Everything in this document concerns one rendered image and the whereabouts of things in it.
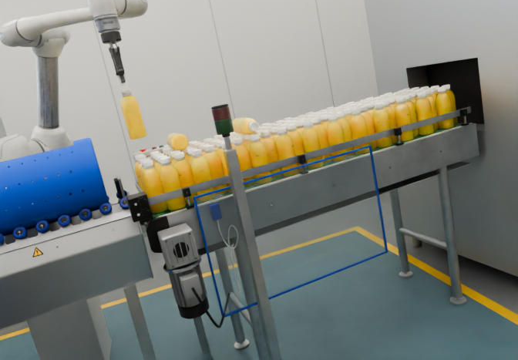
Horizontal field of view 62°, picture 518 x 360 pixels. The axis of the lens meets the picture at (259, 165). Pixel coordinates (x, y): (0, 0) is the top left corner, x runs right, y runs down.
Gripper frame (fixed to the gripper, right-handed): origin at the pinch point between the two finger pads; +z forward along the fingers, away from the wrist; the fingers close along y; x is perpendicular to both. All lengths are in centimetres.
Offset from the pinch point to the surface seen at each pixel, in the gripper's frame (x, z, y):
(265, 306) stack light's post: 27, 92, 40
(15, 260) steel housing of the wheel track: -52, 54, 16
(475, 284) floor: 154, 141, 15
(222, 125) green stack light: 25, 22, 41
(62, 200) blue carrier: -32, 37, 16
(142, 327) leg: -17, 97, 12
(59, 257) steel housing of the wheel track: -38, 57, 16
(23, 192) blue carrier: -43, 31, 17
